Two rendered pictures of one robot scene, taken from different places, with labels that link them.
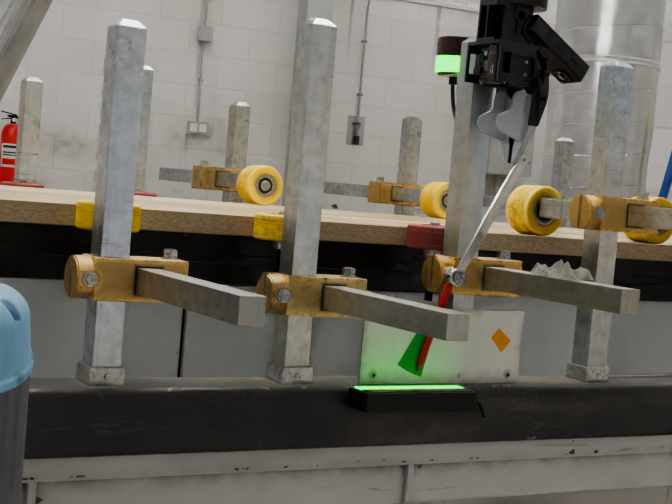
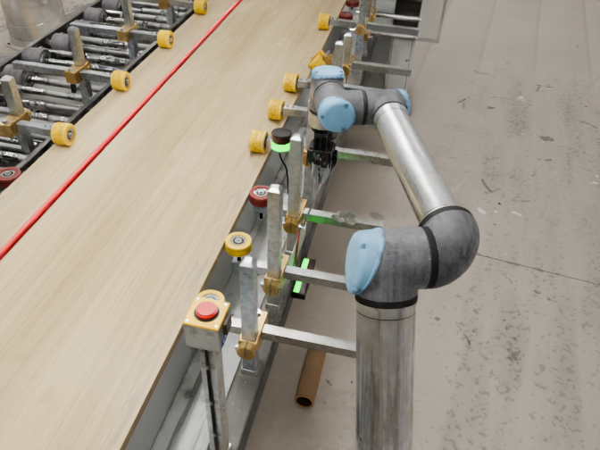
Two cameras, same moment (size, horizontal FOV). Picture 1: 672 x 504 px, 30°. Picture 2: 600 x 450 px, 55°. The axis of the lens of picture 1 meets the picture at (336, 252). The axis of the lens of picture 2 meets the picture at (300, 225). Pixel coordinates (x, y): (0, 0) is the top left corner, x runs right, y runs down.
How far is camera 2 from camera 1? 1.59 m
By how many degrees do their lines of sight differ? 57
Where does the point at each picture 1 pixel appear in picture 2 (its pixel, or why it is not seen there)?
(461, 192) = (297, 196)
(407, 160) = (79, 53)
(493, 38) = (325, 152)
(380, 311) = (328, 283)
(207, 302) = (333, 350)
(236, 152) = (18, 106)
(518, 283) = (324, 220)
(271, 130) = not seen: outside the picture
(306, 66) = (277, 209)
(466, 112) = (297, 168)
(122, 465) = not seen: hidden behind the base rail
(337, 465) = not seen: hidden behind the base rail
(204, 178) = (12, 131)
